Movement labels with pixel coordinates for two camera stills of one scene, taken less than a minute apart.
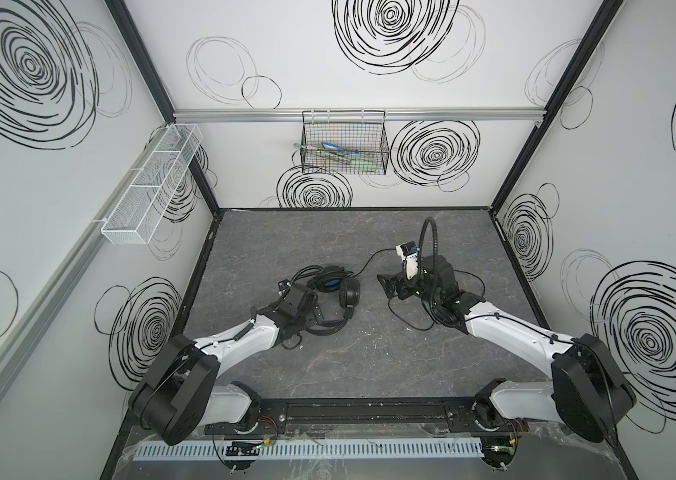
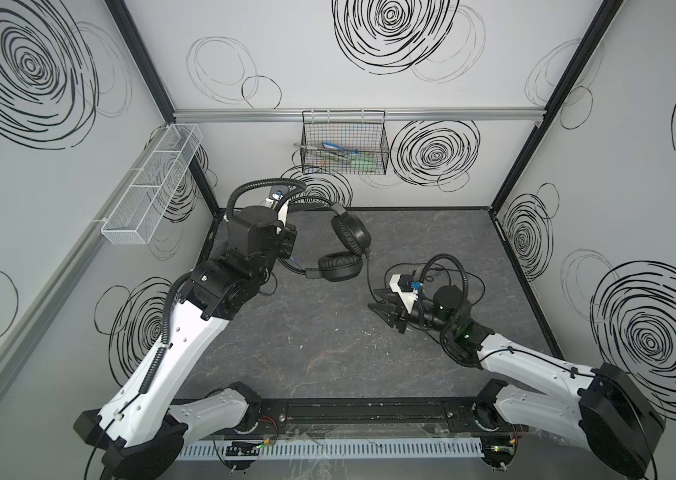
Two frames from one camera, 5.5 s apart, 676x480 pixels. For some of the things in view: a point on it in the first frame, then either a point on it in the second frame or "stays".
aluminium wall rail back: (391, 115) stays
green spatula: (358, 162) stays
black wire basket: (349, 142) stays
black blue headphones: (332, 279) → (351, 236)
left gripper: (319, 288) → (286, 241)
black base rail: (457, 416) stays
